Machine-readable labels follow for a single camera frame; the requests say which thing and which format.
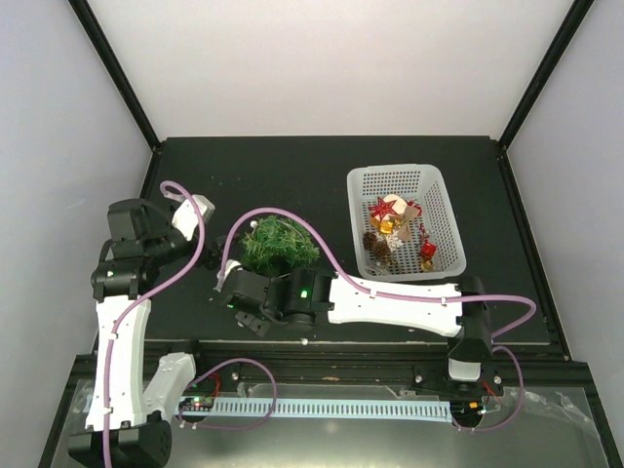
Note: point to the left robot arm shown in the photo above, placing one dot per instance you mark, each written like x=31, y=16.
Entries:
x=129, y=423

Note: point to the red gift box ornament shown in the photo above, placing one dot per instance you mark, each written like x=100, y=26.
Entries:
x=428, y=250

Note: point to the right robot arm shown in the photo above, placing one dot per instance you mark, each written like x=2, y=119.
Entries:
x=303, y=296

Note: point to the white perforated plastic basket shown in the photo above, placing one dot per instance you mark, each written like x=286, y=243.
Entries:
x=417, y=184

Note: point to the black frame post left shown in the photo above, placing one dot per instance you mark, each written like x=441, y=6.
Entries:
x=88, y=19

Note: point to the black frame post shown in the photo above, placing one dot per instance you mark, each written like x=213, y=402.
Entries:
x=88, y=19
x=572, y=21

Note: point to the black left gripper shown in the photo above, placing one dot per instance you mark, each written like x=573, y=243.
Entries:
x=214, y=252

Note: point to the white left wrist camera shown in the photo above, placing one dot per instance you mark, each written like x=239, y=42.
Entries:
x=185, y=219

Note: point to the light blue cable duct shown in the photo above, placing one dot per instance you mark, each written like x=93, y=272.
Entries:
x=430, y=411

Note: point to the gold gift box ornament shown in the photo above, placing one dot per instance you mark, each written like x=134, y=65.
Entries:
x=386, y=227

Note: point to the gold bell ornament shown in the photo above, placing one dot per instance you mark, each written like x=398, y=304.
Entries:
x=427, y=265

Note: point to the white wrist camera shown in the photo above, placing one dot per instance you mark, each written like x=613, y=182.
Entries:
x=185, y=219
x=231, y=265

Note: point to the small green christmas tree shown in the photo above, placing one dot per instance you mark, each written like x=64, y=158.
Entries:
x=278, y=245

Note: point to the white snowflake ornament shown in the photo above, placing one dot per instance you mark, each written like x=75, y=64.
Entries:
x=393, y=241

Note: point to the burlap bow ornament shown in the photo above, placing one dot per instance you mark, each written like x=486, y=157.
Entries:
x=412, y=212

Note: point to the white round foam ornament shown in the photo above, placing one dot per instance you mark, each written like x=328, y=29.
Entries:
x=395, y=204

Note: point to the brown pine cone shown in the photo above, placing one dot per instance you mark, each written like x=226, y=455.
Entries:
x=369, y=240
x=381, y=252

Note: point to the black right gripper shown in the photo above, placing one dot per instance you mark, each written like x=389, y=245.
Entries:
x=258, y=327

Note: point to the red berry sprig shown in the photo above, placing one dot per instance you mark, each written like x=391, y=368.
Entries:
x=422, y=234

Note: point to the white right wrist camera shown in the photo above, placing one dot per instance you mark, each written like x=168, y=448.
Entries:
x=231, y=265

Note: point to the black frame post right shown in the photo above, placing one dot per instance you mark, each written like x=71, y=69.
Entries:
x=572, y=21

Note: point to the red star tree topper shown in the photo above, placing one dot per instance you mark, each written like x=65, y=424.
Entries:
x=378, y=211

